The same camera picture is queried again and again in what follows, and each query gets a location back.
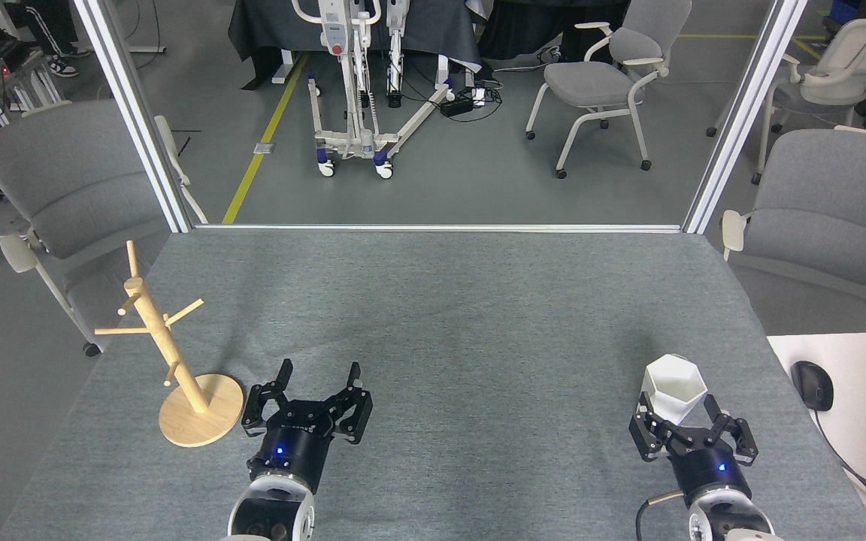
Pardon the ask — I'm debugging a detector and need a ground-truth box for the white stand on wheels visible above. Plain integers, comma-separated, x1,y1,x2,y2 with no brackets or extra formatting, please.
290,0,458,180

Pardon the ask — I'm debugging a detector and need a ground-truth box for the silver frame post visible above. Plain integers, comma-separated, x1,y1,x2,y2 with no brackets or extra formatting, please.
72,0,208,234
683,0,810,234

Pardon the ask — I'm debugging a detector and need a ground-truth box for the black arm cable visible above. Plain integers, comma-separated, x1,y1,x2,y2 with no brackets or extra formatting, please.
635,490,688,541

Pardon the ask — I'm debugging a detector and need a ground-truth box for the wooden cup rack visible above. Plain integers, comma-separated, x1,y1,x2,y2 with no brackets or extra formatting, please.
95,240,244,449

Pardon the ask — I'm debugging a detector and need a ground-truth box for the grey chair with white frame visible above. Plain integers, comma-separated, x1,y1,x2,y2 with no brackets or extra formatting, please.
0,100,208,358
525,0,693,180
720,126,866,331

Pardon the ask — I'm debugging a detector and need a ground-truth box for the person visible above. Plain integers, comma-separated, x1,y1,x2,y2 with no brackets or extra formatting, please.
20,0,92,78

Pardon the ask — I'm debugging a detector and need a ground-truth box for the black computer mouse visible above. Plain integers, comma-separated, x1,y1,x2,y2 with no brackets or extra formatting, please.
791,361,834,412

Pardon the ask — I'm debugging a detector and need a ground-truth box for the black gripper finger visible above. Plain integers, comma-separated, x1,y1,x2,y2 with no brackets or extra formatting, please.
706,395,759,461
328,363,373,444
241,359,294,435
628,397,693,461

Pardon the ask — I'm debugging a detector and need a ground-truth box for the silver frame rail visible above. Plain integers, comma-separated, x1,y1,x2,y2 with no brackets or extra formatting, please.
194,223,683,234

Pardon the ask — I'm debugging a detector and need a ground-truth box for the white mesh-back chair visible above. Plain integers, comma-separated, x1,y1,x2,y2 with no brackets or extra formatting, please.
706,17,866,185

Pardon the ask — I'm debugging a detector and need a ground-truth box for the white hexagonal cup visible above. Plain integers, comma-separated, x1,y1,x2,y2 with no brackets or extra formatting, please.
637,354,707,426

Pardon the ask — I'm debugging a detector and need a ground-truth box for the dark cloth covered table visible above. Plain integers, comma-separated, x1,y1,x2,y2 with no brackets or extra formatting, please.
228,0,483,91

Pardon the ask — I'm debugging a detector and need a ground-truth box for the metal equipment rack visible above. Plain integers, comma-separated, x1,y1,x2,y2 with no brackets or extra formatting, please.
0,34,65,128

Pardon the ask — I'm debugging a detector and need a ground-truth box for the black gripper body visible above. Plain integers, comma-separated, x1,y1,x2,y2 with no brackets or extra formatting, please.
247,410,335,494
670,437,752,503

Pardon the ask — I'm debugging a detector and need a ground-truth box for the black mouse cable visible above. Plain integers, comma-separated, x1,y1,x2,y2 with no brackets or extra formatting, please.
813,410,866,519

